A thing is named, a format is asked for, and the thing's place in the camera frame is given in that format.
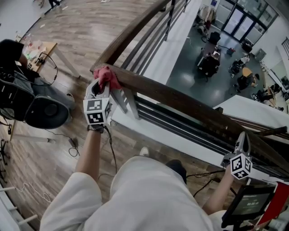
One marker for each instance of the white metal rack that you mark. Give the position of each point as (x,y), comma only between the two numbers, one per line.
(9,214)

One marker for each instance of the red vacuum cleaner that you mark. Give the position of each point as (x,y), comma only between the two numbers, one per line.
(230,50)

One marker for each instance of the round orange rug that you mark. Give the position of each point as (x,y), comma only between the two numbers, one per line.
(246,72)

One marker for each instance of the person's black trousers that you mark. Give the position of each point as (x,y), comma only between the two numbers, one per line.
(176,168)

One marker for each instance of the glass entrance doors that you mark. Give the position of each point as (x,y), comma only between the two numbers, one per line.
(243,20)

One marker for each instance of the person's white shirt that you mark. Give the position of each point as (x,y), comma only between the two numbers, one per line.
(146,198)

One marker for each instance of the black office chair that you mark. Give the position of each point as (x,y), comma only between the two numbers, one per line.
(3,155)

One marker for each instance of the gray rectangular table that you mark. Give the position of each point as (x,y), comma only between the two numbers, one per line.
(206,48)

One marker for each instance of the light wooden table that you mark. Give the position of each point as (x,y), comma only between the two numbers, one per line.
(48,48)

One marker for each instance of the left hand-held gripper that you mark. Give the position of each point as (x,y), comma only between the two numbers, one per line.
(94,110)

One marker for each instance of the pile of clear plastic items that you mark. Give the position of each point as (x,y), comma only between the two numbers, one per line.
(34,48)

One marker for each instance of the person's right forearm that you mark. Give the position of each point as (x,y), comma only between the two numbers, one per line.
(220,191)

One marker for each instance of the person's left forearm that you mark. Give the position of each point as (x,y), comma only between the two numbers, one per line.
(89,153)

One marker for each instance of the blue wall sign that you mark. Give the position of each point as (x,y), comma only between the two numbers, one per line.
(214,2)

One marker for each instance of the gray tall bin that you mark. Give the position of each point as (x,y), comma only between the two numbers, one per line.
(261,54)

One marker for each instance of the white staircase balustrade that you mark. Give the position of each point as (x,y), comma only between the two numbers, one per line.
(253,108)

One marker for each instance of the white coats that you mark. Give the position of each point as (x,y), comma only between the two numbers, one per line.
(206,15)

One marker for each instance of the red panel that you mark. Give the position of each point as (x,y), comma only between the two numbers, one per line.
(282,196)

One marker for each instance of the black monitor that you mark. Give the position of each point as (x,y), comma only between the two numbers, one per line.
(250,203)

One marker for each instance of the dark wooden handrail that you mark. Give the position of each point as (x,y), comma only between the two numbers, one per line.
(169,94)

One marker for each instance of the black monitor stand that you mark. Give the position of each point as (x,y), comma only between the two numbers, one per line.
(238,226)

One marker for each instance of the person's white shoe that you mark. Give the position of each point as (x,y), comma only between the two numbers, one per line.
(144,151)

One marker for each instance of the black metal balcony railing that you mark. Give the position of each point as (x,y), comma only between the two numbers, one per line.
(285,47)

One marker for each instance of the black backpack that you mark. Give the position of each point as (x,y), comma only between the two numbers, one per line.
(13,97)

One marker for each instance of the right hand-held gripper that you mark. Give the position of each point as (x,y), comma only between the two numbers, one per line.
(240,167)

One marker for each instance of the pink cloth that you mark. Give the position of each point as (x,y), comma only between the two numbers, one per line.
(106,73)

